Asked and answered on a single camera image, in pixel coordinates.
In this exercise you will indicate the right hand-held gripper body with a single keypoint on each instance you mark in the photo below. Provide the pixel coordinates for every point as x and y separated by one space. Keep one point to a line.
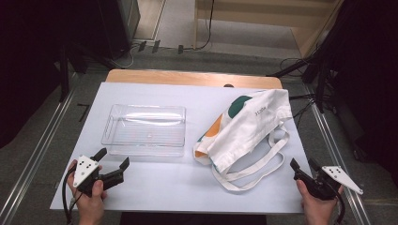
319 186

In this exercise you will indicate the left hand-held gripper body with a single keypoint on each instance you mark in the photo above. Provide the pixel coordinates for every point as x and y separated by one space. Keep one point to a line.
84 170

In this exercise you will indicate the clear plastic container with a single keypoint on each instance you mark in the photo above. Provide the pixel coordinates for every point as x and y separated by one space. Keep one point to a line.
145 131

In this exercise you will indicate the white printed tote bag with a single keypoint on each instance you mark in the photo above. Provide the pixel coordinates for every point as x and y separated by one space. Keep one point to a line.
247 131

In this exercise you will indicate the person's right hand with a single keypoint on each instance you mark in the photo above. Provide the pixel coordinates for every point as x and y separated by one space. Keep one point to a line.
317 209

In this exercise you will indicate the person's left hand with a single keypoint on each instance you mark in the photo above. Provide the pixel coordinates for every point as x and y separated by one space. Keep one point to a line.
89 206

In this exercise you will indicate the black metal stand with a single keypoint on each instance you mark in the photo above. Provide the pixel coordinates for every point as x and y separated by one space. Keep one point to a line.
320 84
64 78

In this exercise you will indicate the dark curtain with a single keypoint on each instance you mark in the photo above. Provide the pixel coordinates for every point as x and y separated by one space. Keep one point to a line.
369 78
25 62

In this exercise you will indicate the black cabinet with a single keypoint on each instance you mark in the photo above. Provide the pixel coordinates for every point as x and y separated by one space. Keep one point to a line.
122 22

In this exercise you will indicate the metal floor rail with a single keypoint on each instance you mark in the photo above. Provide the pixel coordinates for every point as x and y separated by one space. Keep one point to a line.
34 156
339 162

